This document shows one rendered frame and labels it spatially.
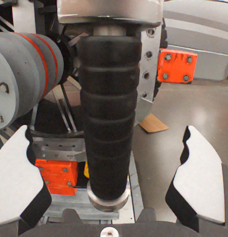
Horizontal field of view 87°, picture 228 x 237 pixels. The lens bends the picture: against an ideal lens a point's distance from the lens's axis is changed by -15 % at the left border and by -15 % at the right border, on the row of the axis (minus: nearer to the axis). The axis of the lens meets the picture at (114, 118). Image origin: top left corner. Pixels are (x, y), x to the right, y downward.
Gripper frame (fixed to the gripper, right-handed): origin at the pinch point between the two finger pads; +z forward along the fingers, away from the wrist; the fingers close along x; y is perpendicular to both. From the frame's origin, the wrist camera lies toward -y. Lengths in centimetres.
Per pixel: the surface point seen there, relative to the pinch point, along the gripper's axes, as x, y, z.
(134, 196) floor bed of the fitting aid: 16, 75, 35
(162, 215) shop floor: 34, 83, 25
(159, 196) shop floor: 35, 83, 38
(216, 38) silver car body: 53, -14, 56
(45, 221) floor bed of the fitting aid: -35, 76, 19
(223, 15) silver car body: 55, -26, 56
